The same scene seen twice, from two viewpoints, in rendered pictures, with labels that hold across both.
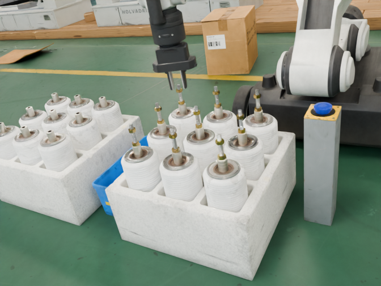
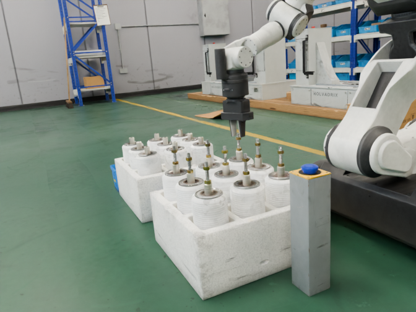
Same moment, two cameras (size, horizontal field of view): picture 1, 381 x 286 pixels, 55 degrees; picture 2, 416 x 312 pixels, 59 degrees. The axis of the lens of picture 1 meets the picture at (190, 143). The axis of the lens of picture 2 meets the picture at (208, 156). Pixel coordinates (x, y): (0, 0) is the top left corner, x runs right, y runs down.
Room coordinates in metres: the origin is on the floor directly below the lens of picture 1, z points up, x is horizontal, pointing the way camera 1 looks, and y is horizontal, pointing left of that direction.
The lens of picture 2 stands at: (-0.11, -0.55, 0.60)
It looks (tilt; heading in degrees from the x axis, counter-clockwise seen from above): 15 degrees down; 31
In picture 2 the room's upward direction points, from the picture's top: 5 degrees counter-clockwise
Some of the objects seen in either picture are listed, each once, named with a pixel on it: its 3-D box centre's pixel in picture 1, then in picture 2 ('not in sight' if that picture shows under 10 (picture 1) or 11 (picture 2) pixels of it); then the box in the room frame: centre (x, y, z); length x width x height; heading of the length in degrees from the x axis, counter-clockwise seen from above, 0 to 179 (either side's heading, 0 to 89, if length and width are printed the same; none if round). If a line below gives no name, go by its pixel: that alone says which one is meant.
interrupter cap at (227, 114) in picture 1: (219, 116); (258, 166); (0.93, -0.09, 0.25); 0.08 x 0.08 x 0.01
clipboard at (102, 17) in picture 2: not in sight; (101, 13); (4.55, 4.11, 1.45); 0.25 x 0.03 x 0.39; 147
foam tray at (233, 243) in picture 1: (208, 185); (229, 222); (0.83, -0.03, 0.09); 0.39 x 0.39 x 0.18; 56
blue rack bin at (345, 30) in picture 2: not in sight; (353, 28); (7.04, 0.65, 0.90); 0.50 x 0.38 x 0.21; 146
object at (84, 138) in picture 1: (89, 146); (177, 169); (1.07, 0.33, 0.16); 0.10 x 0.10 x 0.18
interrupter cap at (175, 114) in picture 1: (183, 113); (239, 159); (1.00, 0.00, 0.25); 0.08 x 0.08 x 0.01
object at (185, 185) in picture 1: (184, 191); (194, 210); (0.73, 0.04, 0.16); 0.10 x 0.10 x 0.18
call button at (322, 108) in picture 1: (322, 109); (309, 169); (0.73, -0.31, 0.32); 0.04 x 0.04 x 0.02
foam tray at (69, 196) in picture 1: (70, 158); (169, 178); (1.14, 0.43, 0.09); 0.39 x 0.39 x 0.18; 56
